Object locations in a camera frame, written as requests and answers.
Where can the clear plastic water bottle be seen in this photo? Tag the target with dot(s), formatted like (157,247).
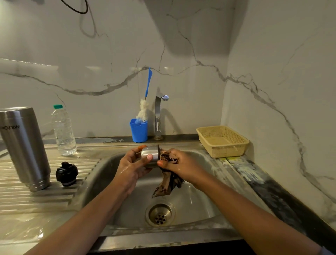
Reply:
(63,131)

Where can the person's right thumb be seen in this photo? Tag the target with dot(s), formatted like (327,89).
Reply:
(165,164)

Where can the blue plastic cup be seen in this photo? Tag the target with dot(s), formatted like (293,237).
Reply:
(139,131)

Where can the stainless steel sink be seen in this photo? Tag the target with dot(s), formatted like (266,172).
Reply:
(105,205)

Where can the black flask lid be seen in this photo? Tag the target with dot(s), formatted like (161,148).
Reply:
(67,174)

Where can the beige plastic basket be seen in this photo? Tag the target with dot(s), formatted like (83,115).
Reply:
(221,140)

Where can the brown scrubbing cloth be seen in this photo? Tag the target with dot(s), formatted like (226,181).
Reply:
(168,181)

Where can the person's left hand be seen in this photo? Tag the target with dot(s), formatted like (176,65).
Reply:
(130,170)

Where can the small steel cup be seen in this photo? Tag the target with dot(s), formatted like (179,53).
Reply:
(150,153)

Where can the stainless steel flask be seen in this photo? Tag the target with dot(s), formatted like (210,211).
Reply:
(23,148)

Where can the sink drain strainer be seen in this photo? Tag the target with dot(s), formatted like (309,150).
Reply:
(160,215)

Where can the chrome sink faucet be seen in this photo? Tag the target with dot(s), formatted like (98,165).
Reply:
(158,118)

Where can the person's left forearm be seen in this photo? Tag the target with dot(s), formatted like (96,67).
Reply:
(76,223)

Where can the person's left thumb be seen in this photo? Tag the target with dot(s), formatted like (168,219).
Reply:
(143,160)

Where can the person's right forearm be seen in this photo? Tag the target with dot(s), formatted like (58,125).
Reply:
(252,218)

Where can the person's right hand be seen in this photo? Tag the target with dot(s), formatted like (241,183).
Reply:
(185,165)

